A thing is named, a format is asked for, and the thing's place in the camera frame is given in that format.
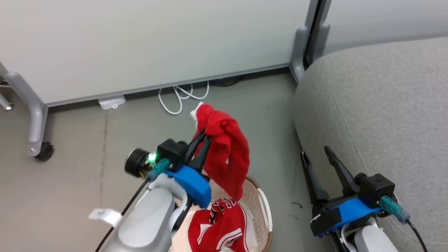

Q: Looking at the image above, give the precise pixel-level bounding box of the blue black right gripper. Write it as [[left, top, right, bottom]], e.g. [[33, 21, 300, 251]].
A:
[[300, 146, 384, 238]]

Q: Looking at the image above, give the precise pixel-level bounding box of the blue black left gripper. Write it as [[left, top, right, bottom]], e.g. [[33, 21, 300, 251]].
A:
[[165, 129, 213, 209]]

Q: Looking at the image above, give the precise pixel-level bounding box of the plain red garment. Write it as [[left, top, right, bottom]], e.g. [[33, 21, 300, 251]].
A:
[[190, 102, 250, 202]]

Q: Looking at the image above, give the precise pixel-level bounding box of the red white sports jersey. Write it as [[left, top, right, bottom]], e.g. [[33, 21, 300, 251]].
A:
[[188, 198, 250, 252]]

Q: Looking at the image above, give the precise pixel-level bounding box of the cream perforated laundry basket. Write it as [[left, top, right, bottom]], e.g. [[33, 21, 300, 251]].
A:
[[170, 175, 274, 252]]

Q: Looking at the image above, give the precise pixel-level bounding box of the grey fabric sofa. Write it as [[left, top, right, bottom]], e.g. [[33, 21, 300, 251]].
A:
[[293, 36, 448, 252]]

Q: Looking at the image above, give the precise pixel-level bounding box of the small white plastic box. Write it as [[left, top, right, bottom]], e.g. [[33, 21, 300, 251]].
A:
[[98, 95, 126, 111]]

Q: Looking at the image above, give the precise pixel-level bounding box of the wide white partition panel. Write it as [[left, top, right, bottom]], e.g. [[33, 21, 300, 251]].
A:
[[0, 0, 320, 107]]

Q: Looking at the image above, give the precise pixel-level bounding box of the black caster wheel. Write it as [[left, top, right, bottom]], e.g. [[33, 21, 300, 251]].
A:
[[34, 141, 54, 162]]

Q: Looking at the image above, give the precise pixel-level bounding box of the grey partition leg with caster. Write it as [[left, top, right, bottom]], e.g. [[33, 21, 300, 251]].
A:
[[5, 71, 49, 158]]

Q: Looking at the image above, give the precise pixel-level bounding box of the narrow white partition panel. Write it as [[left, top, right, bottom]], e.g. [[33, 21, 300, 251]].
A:
[[313, 0, 448, 56]]

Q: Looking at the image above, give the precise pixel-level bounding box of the grey metal table leg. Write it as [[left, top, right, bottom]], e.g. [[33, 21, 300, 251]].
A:
[[0, 92, 15, 111]]

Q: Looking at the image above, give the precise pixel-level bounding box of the teal left cable connector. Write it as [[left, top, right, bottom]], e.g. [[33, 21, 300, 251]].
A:
[[145, 158, 170, 181]]

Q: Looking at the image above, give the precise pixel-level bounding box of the teal cable connector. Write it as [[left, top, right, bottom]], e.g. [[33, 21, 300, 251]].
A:
[[379, 195, 411, 225], [145, 158, 170, 181]]

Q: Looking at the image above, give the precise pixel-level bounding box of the coiled white floor cable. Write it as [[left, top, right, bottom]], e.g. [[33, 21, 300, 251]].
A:
[[158, 81, 210, 116]]

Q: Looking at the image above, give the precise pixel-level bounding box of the teal right cable connector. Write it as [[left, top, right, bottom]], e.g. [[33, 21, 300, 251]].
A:
[[379, 195, 411, 225]]

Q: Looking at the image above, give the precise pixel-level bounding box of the black cable under partition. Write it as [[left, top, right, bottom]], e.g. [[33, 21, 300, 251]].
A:
[[209, 75, 243, 88]]

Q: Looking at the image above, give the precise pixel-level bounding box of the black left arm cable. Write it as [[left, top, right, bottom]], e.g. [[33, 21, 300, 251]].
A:
[[95, 178, 151, 252]]

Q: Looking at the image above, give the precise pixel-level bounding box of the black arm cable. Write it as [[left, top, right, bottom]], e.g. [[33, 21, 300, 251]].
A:
[[95, 178, 151, 252], [405, 218, 428, 252]]

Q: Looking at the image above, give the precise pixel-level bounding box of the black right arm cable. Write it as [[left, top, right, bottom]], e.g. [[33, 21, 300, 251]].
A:
[[405, 218, 428, 252]]

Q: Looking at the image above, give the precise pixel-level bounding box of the white paper cable tag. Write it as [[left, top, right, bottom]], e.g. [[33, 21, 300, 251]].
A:
[[88, 208, 123, 228]]

